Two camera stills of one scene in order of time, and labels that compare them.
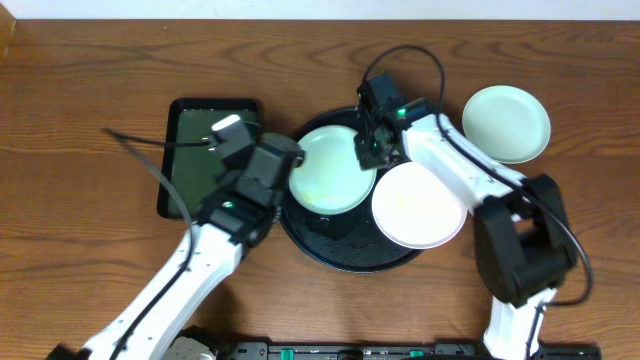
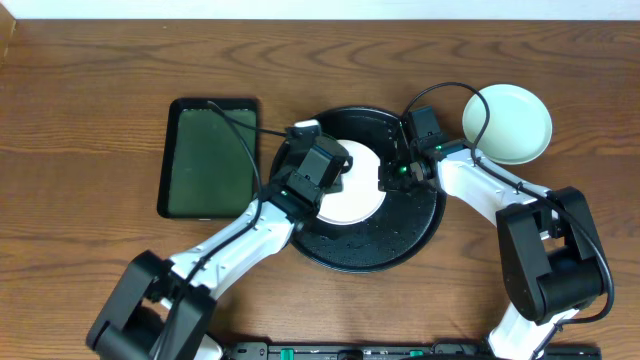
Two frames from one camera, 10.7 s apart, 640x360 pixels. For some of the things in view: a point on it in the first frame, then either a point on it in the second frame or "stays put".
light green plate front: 330,180 -> 520,128
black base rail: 409,350 stays put
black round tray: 350,242 stays put
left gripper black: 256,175 -> 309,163
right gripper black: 368,151 -> 392,178
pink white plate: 415,208 -> 360,197
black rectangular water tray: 190,160 stays put
